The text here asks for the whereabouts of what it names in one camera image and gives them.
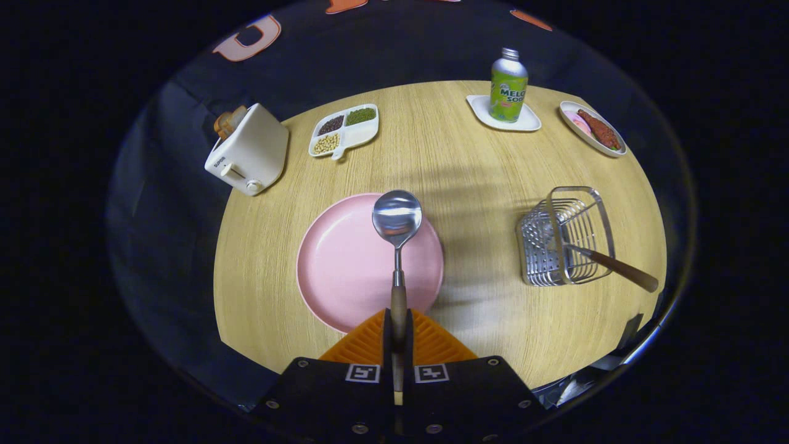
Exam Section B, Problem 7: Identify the green soda bottle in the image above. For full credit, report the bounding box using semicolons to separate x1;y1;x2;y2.
490;48;529;123

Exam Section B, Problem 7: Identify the round pink plate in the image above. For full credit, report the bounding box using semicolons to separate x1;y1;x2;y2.
296;193;444;334

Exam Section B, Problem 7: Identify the white divided bean dish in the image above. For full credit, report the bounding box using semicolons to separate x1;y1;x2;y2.
308;104;380;161

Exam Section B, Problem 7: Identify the white oval plate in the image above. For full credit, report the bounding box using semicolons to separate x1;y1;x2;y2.
559;101;628;158

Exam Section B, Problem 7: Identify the wooden handled metal fork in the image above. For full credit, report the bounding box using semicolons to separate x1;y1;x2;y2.
549;237;659;293

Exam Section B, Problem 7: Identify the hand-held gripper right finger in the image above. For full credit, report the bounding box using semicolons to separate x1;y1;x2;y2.
394;308;549;442

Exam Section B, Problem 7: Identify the wooden handled metal spoon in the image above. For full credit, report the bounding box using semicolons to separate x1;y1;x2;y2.
372;190;423;405

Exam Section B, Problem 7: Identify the brown meat piece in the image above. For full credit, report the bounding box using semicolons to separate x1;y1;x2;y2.
578;109;620;150

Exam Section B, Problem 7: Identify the white toaster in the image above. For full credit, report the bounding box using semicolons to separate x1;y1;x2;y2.
205;103;290;197

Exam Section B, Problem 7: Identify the metal wire cutlery basket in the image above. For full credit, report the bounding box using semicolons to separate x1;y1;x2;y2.
517;186;616;287

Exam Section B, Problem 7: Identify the toasted bread slice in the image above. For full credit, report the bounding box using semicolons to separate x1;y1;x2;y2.
214;105;248;139

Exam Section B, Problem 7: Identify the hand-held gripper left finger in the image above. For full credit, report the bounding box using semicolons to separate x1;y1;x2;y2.
250;308;398;442

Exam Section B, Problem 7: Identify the square white coaster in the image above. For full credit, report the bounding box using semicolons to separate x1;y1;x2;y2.
466;94;542;132

